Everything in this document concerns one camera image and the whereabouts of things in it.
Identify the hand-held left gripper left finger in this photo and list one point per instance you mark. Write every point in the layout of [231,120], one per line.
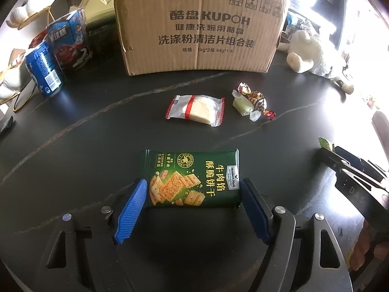
[132,210]

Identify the pale green wrapped candy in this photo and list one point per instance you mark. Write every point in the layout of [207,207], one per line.
[243,105]

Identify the person's right hand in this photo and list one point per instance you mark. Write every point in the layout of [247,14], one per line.
[364,243]

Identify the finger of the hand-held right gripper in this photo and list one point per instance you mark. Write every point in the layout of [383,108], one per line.
[332,161]
[349,158]

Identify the small green candy packet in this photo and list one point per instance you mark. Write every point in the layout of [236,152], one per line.
[323,142]

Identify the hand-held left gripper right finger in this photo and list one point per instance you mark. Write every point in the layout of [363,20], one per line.
[253,210]

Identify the grey sofa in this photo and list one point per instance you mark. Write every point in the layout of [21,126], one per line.
[382,123]

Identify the white red striped snack packet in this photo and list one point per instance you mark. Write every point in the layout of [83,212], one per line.
[194,109]

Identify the blue snack bag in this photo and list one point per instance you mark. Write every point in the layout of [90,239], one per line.
[70,42]

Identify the green cracker packet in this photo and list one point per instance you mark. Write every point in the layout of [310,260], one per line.
[182,182]

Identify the white plush sheep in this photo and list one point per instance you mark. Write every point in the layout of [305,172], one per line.
[316,51]

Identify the brown cardboard box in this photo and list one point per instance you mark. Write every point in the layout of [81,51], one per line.
[197,36]

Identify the blue soda can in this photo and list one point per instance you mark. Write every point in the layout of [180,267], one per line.
[42,70]

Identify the pale yellow gift box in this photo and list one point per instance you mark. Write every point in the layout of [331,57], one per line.
[94,3]

